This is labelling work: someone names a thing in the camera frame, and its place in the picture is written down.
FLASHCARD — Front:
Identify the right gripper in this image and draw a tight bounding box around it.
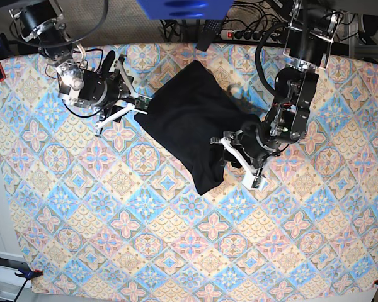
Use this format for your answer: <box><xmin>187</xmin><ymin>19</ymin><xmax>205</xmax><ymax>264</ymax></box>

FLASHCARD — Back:
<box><xmin>80</xmin><ymin>55</ymin><xmax>150</xmax><ymax>137</ymax></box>

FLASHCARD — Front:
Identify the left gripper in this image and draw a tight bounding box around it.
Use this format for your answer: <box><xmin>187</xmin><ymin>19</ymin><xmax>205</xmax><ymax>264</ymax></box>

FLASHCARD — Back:
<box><xmin>210</xmin><ymin>121</ymin><xmax>280</xmax><ymax>176</ymax></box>

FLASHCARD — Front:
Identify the black T-shirt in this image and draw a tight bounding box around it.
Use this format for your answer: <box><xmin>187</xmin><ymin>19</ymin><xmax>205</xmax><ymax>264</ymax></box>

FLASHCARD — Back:
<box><xmin>134</xmin><ymin>60</ymin><xmax>260</xmax><ymax>195</ymax></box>

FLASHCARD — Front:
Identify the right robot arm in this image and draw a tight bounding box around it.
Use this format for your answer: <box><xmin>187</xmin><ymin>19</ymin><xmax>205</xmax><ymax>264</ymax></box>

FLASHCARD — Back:
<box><xmin>9</xmin><ymin>1</ymin><xmax>151</xmax><ymax>136</ymax></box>

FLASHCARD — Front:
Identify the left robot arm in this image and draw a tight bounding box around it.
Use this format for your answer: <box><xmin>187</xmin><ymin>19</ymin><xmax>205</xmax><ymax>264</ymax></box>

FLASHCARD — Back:
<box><xmin>211</xmin><ymin>1</ymin><xmax>343</xmax><ymax>177</ymax></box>

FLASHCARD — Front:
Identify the black remote control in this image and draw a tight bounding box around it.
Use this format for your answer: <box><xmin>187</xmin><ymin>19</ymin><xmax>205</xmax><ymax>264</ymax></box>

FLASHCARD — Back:
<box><xmin>195</xmin><ymin>20</ymin><xmax>223</xmax><ymax>52</ymax></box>

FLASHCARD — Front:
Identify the white power strip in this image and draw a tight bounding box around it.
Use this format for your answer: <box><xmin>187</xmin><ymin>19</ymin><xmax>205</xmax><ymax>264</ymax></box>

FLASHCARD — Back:
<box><xmin>220</xmin><ymin>29</ymin><xmax>263</xmax><ymax>42</ymax></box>

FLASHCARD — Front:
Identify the patterned tablecloth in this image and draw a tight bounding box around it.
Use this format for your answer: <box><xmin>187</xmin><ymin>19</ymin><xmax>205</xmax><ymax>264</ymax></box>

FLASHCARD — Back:
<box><xmin>0</xmin><ymin>55</ymin><xmax>378</xmax><ymax>301</ymax></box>

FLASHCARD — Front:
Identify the bottom left blue clamp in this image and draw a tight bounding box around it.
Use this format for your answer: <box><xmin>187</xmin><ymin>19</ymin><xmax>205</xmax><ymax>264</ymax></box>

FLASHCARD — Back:
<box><xmin>14</xmin><ymin>268</ymin><xmax>43</xmax><ymax>302</ymax></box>

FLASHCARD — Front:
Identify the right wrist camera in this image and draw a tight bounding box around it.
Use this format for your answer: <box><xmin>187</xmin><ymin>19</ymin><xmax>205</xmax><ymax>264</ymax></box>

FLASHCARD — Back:
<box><xmin>135</xmin><ymin>96</ymin><xmax>152</xmax><ymax>112</ymax></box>

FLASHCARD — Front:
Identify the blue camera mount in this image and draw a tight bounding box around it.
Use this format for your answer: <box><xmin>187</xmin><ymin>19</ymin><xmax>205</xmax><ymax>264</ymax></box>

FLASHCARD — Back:
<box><xmin>137</xmin><ymin>0</ymin><xmax>234</xmax><ymax>20</ymax></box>

